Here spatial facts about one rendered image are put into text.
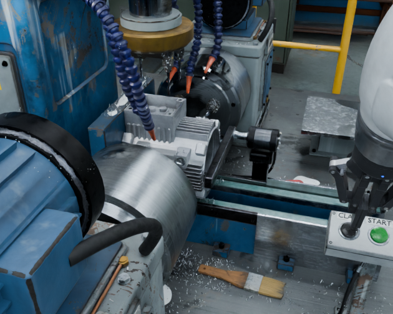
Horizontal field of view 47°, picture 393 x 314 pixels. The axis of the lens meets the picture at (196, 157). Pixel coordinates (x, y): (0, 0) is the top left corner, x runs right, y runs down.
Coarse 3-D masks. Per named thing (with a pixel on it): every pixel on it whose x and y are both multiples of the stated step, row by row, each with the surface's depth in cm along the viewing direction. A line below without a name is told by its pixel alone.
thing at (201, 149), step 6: (216, 120) 110; (216, 126) 110; (126, 138) 105; (132, 138) 105; (198, 144) 101; (204, 144) 100; (198, 150) 100; (204, 150) 100; (198, 192) 107; (204, 192) 107; (204, 198) 108
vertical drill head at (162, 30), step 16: (144, 0) 89; (160, 0) 90; (128, 16) 92; (144, 16) 91; (160, 16) 91; (176, 16) 92; (128, 32) 90; (144, 32) 90; (160, 32) 90; (176, 32) 90; (192, 32) 95; (144, 48) 89; (160, 48) 90; (176, 48) 92
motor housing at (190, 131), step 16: (192, 128) 104; (208, 128) 104; (160, 144) 104; (176, 144) 104; (192, 144) 103; (208, 144) 116; (192, 160) 102; (208, 160) 117; (192, 176) 103; (208, 192) 112
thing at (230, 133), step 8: (232, 128) 120; (224, 136) 116; (232, 136) 117; (224, 144) 113; (216, 152) 109; (224, 152) 110; (216, 160) 106; (224, 160) 111; (208, 168) 104; (216, 168) 104; (208, 176) 101; (216, 176) 104; (208, 184) 101
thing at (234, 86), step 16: (208, 48) 134; (224, 64) 126; (240, 64) 133; (176, 80) 125; (192, 80) 123; (208, 80) 122; (224, 80) 121; (240, 80) 128; (176, 96) 126; (192, 96) 126; (208, 96) 124; (224, 96) 123; (240, 96) 125; (192, 112) 128; (208, 112) 120; (224, 112) 125; (240, 112) 125; (224, 128) 128
